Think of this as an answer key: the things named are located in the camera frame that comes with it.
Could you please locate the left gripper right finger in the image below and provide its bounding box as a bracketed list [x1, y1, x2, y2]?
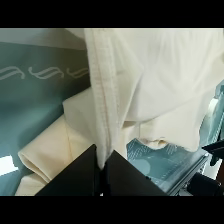
[103, 149, 168, 197]

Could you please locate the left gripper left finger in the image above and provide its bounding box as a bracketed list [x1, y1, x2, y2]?
[35, 143, 102, 197]

